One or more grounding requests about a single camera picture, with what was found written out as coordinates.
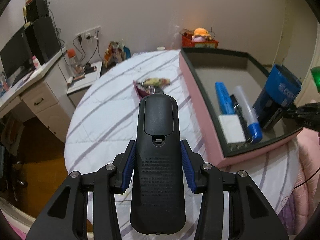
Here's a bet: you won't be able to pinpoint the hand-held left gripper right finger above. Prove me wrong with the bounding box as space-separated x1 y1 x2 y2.
180 139 297 240

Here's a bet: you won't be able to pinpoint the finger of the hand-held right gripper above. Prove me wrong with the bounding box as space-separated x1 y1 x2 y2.
282 102 320 132

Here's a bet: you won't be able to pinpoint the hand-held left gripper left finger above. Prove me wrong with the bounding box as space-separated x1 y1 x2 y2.
26 140 137 240

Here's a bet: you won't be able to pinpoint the black remote control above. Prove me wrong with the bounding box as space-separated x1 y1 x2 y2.
130 94 187 235

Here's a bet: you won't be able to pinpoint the blue carton box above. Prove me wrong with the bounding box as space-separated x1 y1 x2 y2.
252 64 302 130

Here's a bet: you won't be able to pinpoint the pink box with dark rim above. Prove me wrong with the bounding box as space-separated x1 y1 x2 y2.
179 47 304 168

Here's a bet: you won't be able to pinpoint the translucent tube with blue cap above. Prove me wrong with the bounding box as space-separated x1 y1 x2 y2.
233 85 263 144

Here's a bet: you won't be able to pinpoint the black ribbed remote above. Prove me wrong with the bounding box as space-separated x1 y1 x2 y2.
229 94 252 143

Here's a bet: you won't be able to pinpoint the blue case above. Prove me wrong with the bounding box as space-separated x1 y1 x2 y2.
215 81 235 115

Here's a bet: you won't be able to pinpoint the maroon pouch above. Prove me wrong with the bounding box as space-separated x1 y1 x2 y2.
133 80 150 98

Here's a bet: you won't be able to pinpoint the metal keyring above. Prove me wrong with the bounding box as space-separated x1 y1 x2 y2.
147 85 163 95

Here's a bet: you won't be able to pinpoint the small white bedside table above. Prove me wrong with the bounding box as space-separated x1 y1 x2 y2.
66 61 103 108

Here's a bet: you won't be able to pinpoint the white desk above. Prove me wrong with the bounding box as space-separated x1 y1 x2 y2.
0 46 75 145

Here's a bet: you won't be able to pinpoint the colourful snack bag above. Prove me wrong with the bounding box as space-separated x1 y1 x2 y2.
104 41 123 68

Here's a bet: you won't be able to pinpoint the blue and white snack bag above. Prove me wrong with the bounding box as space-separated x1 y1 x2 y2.
122 39 131 59

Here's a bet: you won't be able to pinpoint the red printed crate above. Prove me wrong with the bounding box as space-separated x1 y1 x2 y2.
182 31 220 48

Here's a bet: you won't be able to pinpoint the clear bottle with red cap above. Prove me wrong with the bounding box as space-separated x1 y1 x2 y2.
66 49 77 67

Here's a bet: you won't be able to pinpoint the orange plush toy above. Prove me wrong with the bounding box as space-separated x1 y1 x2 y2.
194 28 213 40

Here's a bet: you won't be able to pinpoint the clear plastic bag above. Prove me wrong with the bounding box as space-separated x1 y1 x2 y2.
170 17 187 49

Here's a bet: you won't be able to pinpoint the black speaker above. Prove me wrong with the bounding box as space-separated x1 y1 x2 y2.
24 16 62 65
25 0 50 23

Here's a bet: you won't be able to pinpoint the black monitor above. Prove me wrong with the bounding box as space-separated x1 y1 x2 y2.
0 26 30 80

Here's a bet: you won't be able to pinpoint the yellow plush keychain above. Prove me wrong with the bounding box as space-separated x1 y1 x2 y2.
141 77 171 88

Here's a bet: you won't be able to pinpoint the black power cable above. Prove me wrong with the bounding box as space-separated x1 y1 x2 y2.
73 36 100 65

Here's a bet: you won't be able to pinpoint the white wall sockets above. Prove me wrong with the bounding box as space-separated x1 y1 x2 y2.
76 25 101 40

